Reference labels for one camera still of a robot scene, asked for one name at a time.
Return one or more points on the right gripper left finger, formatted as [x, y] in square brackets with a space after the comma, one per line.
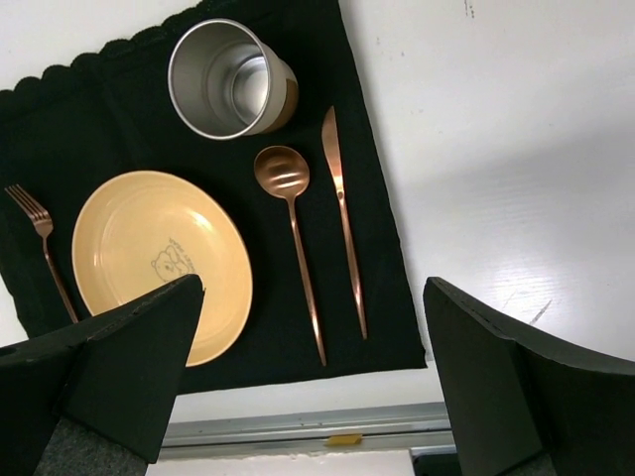
[95, 397]

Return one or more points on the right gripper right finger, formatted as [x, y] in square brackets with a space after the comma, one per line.
[522, 401]

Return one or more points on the yellow plate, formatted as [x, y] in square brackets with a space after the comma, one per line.
[141, 230]

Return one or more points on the copper fork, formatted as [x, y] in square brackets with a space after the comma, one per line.
[44, 226]

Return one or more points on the black cloth placemat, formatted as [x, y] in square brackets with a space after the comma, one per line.
[65, 133]

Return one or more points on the copper spoon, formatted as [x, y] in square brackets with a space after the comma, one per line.
[283, 173]

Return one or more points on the metal cup copper base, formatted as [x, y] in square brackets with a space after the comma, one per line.
[225, 83]

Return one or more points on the copper knife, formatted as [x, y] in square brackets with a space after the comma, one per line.
[331, 149]

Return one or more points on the aluminium front rail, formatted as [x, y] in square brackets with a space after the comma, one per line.
[420, 428]

